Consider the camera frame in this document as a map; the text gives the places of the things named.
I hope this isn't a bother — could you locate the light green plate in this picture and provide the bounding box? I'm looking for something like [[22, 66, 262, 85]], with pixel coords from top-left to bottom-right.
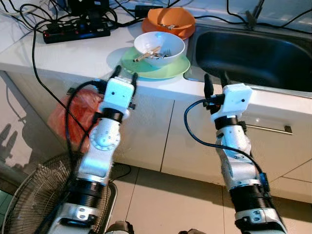
[[120, 46, 191, 80]]

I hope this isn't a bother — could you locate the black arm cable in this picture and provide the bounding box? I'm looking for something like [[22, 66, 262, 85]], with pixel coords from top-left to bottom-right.
[[184, 99, 271, 195], [65, 80, 105, 176]]

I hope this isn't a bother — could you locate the long hanging black cable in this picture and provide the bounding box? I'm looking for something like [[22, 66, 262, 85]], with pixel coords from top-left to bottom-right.
[[31, 19, 93, 147]]

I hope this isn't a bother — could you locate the white kitchen cabinet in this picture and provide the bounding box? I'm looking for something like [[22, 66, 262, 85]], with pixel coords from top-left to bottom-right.
[[0, 71, 312, 203]]

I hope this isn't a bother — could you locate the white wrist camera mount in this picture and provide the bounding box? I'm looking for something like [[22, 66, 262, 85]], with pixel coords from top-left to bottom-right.
[[211, 84, 253, 121], [101, 78, 135, 119]]

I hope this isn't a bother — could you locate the large black power adapter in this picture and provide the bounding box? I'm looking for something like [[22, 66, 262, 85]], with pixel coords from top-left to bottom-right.
[[66, 0, 110, 25]]

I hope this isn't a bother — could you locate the stainless steel sink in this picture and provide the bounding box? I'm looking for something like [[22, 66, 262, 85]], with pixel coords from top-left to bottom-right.
[[185, 24, 312, 98]]

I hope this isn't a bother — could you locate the orange plate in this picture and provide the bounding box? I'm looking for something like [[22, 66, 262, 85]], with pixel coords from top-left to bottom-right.
[[142, 17, 196, 40]]

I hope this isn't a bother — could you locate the dark robot foot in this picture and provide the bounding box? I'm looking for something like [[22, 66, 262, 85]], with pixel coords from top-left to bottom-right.
[[104, 220, 135, 234], [178, 228, 208, 234]]

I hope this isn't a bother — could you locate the silver tipped chopstick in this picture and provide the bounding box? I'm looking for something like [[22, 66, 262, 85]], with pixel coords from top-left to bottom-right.
[[158, 22, 182, 30]]

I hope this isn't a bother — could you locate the wire guard floor fan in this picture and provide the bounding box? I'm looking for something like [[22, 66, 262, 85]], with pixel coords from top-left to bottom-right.
[[2, 152, 117, 234]]

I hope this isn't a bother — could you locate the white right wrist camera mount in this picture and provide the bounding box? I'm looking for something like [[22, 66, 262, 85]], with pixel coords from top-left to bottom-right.
[[211, 84, 253, 121]]

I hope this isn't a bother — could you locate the dark right robot foot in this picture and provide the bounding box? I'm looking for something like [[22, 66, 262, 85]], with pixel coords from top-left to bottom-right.
[[178, 228, 208, 234]]

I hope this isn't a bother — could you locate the dark left robot foot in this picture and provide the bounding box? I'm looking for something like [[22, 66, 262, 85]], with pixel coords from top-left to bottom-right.
[[104, 220, 135, 234]]

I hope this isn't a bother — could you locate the red plastic bag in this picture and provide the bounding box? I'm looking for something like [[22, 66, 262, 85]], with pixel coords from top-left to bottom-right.
[[48, 89, 105, 147]]

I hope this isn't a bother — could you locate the black power strip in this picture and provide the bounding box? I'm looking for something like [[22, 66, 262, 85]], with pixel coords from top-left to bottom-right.
[[43, 22, 111, 44]]

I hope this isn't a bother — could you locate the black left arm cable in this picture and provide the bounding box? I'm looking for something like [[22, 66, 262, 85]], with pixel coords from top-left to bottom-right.
[[65, 80, 105, 176]]

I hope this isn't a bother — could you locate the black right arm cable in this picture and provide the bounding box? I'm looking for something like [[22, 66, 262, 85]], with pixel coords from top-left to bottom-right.
[[184, 99, 271, 195]]

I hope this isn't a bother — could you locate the white bowl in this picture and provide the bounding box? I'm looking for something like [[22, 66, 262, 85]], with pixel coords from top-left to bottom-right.
[[134, 31, 186, 68]]

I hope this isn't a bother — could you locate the black clamp stand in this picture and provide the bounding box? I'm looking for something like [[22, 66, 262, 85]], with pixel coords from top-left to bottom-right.
[[245, 0, 266, 30]]

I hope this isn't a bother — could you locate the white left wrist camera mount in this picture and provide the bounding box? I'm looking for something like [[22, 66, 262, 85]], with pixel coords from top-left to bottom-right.
[[101, 78, 135, 119]]

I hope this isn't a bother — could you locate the small black plug adapter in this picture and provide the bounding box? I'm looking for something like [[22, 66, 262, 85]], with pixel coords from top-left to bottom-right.
[[134, 5, 156, 16]]

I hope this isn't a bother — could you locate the wooden chopstick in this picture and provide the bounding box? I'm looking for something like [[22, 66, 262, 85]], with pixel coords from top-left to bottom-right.
[[134, 46, 162, 62]]

